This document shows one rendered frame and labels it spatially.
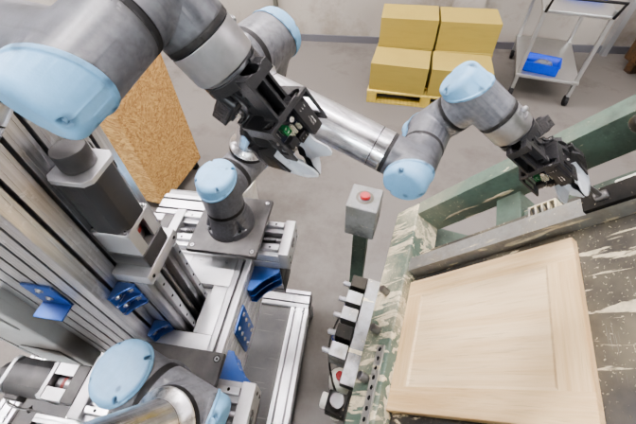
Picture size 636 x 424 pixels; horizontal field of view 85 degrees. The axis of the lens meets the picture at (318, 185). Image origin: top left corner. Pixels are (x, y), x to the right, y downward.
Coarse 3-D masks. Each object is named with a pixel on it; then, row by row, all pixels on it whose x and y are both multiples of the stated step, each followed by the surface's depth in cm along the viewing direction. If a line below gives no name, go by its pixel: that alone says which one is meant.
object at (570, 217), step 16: (560, 208) 80; (576, 208) 77; (608, 208) 71; (624, 208) 70; (512, 224) 89; (528, 224) 85; (544, 224) 81; (560, 224) 79; (576, 224) 77; (592, 224) 76; (464, 240) 100; (480, 240) 95; (496, 240) 90; (512, 240) 87; (528, 240) 86; (416, 256) 114; (432, 256) 108; (448, 256) 102; (464, 256) 99; (480, 256) 96; (416, 272) 112; (432, 272) 109
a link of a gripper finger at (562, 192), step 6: (558, 186) 66; (564, 186) 67; (570, 186) 67; (576, 186) 68; (558, 192) 66; (564, 192) 66; (570, 192) 68; (576, 192) 67; (558, 198) 65; (564, 198) 66
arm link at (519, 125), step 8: (520, 104) 58; (520, 112) 58; (528, 112) 59; (512, 120) 58; (520, 120) 58; (528, 120) 58; (504, 128) 58; (512, 128) 58; (520, 128) 58; (528, 128) 58; (488, 136) 61; (496, 136) 60; (504, 136) 59; (512, 136) 59; (520, 136) 58; (496, 144) 62; (504, 144) 60; (512, 144) 60
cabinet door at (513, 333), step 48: (432, 288) 102; (480, 288) 88; (528, 288) 77; (576, 288) 69; (432, 336) 92; (480, 336) 80; (528, 336) 71; (576, 336) 63; (432, 384) 83; (480, 384) 73; (528, 384) 65; (576, 384) 59
